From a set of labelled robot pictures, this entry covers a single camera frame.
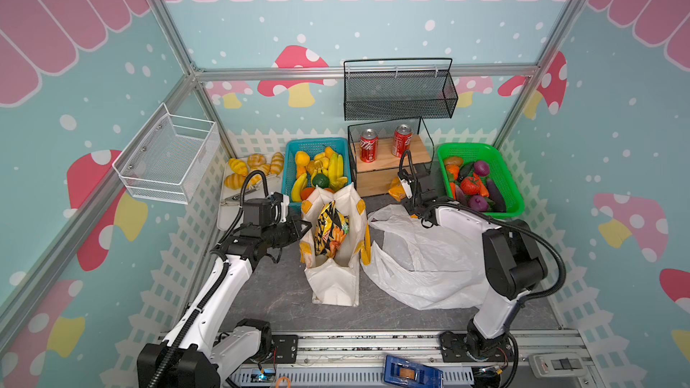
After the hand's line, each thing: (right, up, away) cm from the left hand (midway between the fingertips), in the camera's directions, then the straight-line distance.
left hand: (311, 230), depth 79 cm
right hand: (+34, +11, +18) cm, 40 cm away
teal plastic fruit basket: (-6, +31, +37) cm, 49 cm away
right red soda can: (+30, +30, +13) cm, 44 cm away
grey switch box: (+63, -34, -9) cm, 72 cm away
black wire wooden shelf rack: (+22, +16, +34) cm, 43 cm away
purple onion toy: (+66, +21, +33) cm, 77 cm away
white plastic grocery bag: (+38, -14, +11) cm, 41 cm away
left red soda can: (+18, +27, +11) cm, 34 cm away
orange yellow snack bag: (+27, +12, +10) cm, 31 cm away
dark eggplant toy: (+66, +8, +22) cm, 70 cm away
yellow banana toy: (-9, +14, +27) cm, 32 cm away
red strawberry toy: (+58, +14, +24) cm, 64 cm away
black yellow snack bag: (+6, 0, +3) cm, 6 cm away
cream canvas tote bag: (+7, -15, 0) cm, 17 cm away
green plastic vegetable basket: (+56, +24, +34) cm, 70 cm away
